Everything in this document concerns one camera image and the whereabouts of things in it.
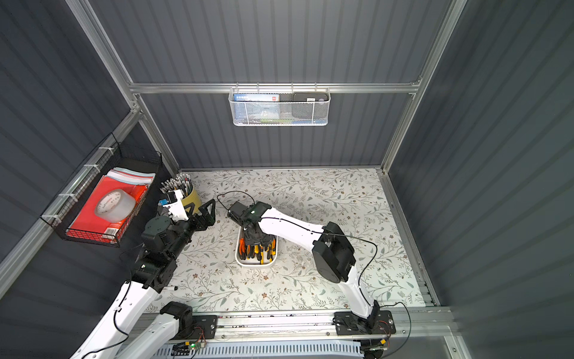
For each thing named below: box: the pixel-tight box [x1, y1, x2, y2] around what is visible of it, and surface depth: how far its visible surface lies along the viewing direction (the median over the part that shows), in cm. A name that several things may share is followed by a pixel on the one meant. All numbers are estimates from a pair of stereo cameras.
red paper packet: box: [65, 175, 149, 244], surface depth 69 cm
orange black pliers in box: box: [238, 237, 246, 261], surface depth 88 cm
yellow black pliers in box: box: [254, 243, 262, 262], surface depth 88 cm
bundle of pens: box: [159, 172, 193, 198], surface depth 93 cm
